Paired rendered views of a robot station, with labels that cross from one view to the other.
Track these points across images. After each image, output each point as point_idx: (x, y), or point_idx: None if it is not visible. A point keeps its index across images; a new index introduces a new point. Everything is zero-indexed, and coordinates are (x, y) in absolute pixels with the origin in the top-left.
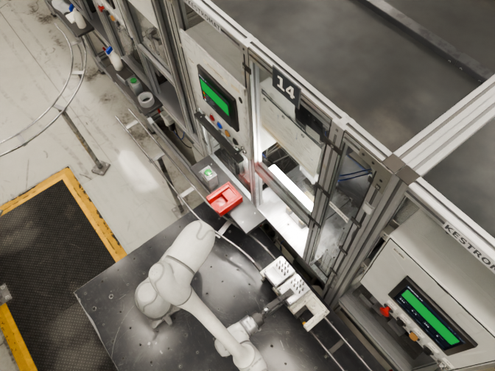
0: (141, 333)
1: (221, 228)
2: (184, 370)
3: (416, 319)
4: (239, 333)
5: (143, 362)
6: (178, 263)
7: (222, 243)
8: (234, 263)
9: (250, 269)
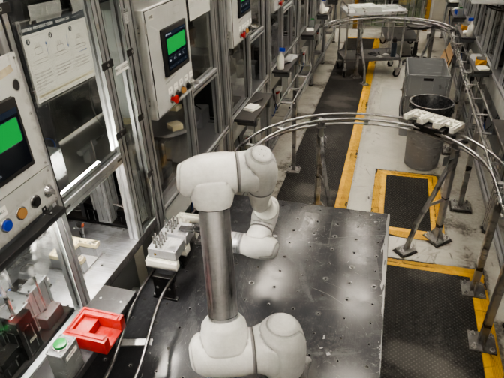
0: (326, 369)
1: (137, 344)
2: (318, 307)
3: (177, 61)
4: (250, 232)
5: (349, 345)
6: (238, 152)
7: (152, 361)
8: (173, 334)
9: (170, 317)
